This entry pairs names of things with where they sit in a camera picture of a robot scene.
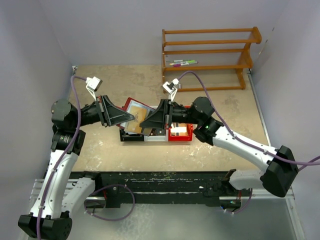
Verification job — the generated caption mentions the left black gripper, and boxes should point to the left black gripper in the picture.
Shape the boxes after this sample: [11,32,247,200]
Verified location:
[72,94,134,128]

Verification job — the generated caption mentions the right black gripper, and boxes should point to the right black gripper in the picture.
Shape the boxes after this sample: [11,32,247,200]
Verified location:
[140,98,202,129]

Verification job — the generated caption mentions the red leather card holder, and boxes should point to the red leather card holder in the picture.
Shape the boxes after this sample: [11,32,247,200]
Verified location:
[120,97,155,136]

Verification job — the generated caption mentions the red plastic bin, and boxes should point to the red plastic bin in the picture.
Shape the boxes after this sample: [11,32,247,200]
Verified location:
[167,106,195,142]

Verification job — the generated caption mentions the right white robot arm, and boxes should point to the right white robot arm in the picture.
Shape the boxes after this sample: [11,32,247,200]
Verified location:
[140,96,299,198]

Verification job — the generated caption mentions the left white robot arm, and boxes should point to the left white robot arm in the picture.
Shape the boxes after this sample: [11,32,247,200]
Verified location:
[18,95,134,240]

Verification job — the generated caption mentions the gold cards pile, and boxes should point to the gold cards pile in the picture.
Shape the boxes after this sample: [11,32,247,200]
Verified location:
[170,122,188,137]

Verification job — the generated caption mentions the white plastic bin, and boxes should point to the white plastic bin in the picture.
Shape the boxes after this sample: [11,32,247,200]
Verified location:
[144,128,169,142]

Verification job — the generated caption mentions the black plastic bin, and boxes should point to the black plastic bin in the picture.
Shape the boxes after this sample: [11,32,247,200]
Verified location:
[119,128,145,142]

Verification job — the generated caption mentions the purple marker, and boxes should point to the purple marker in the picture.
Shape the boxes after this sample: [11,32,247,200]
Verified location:
[172,61,198,67]

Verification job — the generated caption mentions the green marker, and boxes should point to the green marker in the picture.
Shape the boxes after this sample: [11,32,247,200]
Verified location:
[172,59,195,64]

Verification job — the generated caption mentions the wooden rack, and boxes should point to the wooden rack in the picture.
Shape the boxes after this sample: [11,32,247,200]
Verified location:
[161,26,262,91]

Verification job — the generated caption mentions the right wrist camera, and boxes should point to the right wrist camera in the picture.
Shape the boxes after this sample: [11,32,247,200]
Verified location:
[162,78,180,101]

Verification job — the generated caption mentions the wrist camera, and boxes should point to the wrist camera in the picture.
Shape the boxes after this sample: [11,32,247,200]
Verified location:
[162,78,180,101]
[85,76,103,100]

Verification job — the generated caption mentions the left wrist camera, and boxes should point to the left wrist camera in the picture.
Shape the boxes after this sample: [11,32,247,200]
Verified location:
[85,76,103,100]

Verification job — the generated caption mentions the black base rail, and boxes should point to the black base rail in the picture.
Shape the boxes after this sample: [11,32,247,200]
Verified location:
[69,171,239,208]

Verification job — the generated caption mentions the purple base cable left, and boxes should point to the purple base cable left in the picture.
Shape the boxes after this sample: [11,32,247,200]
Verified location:
[84,182,136,222]

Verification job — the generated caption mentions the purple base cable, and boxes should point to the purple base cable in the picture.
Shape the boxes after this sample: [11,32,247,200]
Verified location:
[84,182,136,222]
[223,187,253,216]

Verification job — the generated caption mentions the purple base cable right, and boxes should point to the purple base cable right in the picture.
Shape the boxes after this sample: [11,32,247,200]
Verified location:
[223,187,253,216]

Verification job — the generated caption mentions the aluminium frame rail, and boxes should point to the aluminium frame rail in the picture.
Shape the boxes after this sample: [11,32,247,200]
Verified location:
[29,177,294,201]

